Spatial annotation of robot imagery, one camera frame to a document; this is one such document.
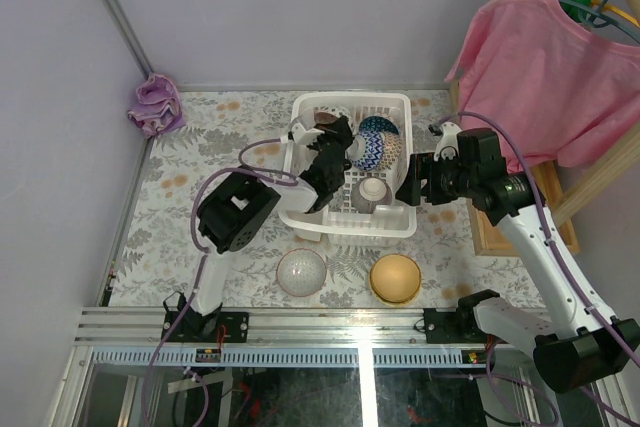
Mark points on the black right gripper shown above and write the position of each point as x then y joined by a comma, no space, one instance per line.
420,167

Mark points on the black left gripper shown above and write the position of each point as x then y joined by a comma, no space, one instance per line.
329,148

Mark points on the brown checker pattern bowl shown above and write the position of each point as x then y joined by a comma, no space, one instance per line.
392,148

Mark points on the purple striped bowl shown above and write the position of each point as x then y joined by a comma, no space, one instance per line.
369,193

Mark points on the white plastic dish rack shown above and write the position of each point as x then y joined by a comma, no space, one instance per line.
338,221

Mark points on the blue triangle pattern bowl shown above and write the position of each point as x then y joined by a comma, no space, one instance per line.
377,123

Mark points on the red eye pattern bowl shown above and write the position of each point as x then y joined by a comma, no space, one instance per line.
328,114

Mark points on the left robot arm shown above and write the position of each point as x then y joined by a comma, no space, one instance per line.
233,203

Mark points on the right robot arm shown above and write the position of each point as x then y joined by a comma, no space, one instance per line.
583,340

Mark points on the yellow rimmed bottom bowl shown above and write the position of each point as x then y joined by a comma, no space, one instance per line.
395,279

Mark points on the pink t-shirt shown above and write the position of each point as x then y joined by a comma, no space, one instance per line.
560,92

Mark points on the purple folded cloth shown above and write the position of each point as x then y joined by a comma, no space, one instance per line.
157,109

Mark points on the floral table mat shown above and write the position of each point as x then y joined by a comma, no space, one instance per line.
158,258

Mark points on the green clothes hanger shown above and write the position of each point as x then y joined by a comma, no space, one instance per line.
598,14

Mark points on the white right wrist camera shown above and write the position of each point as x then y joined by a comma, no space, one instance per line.
447,145

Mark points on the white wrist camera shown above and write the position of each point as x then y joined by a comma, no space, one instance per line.
298,134
447,145

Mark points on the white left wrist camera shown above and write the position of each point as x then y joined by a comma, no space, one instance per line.
298,134

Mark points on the aluminium mounting rail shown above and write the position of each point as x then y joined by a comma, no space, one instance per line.
268,327

